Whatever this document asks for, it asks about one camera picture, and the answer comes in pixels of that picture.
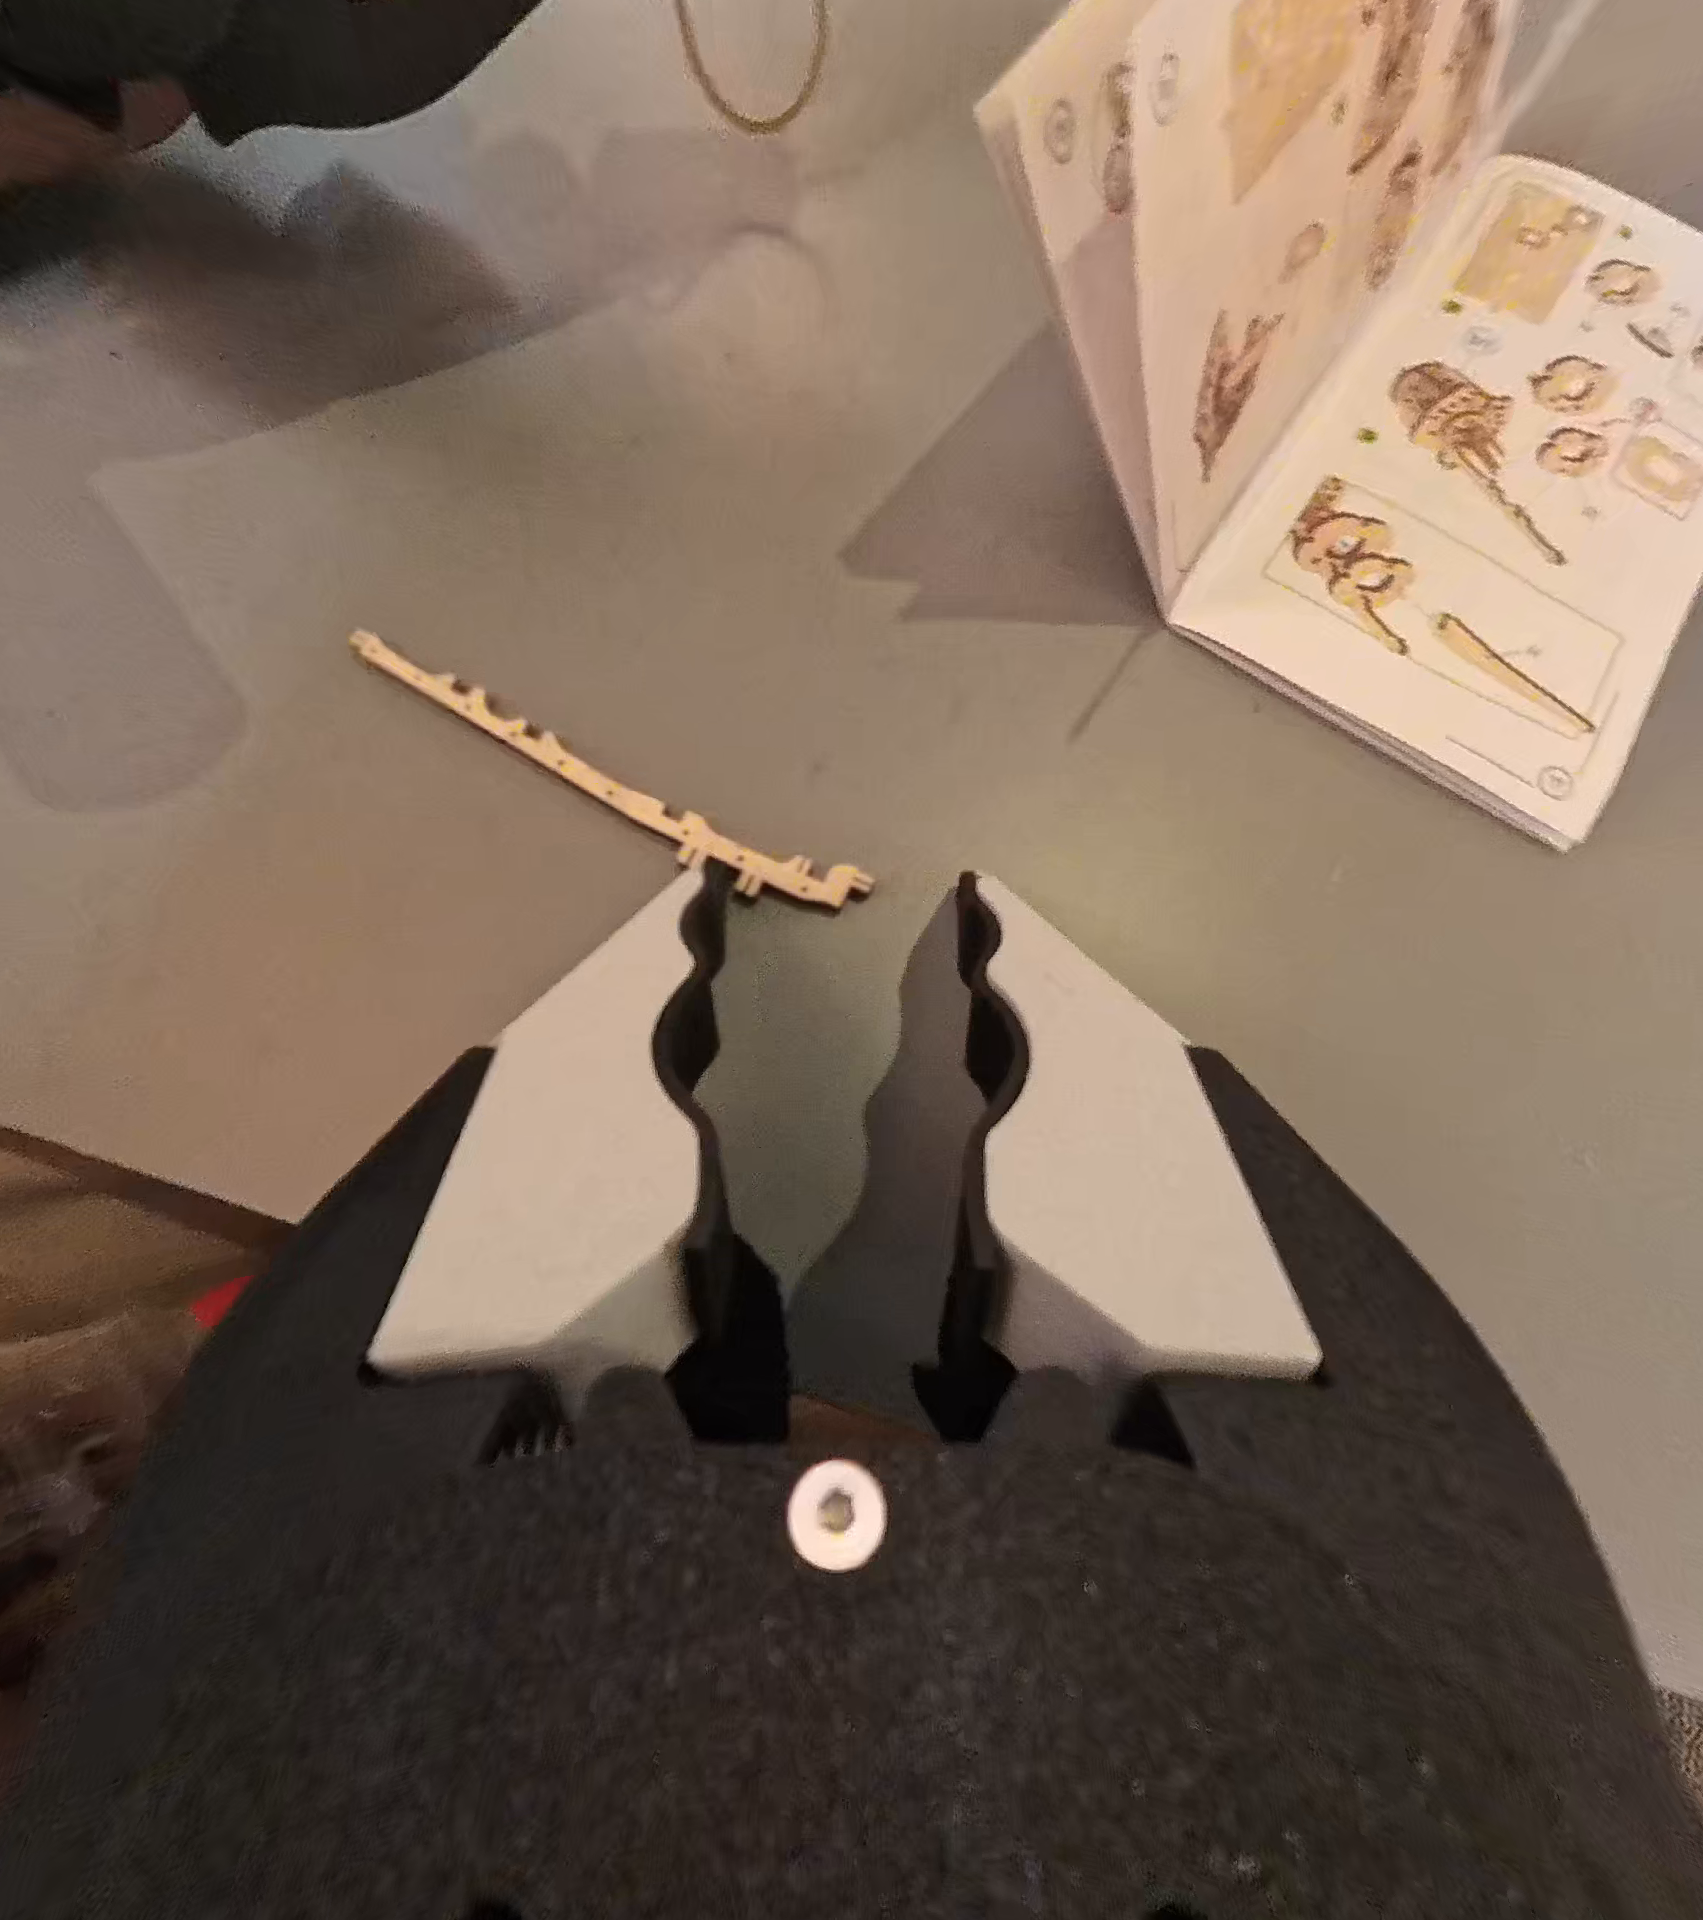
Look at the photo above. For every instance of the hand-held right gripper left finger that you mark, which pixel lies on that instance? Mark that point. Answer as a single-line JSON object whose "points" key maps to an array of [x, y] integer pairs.
{"points": [[552, 1200]]}

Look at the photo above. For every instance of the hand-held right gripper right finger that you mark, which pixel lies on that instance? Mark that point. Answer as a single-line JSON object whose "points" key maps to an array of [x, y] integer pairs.
{"points": [[1122, 1200]]}

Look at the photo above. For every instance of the notched wooden model strip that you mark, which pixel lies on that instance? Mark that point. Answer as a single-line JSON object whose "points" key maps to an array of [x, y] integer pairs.
{"points": [[806, 882]]}

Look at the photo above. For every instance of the person's left forearm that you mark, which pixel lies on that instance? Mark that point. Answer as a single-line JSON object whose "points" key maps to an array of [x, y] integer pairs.
{"points": [[340, 61]]}

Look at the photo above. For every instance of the open assembly instruction booklet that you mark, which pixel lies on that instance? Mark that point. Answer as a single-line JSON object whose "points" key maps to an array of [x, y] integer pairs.
{"points": [[1465, 524]]}

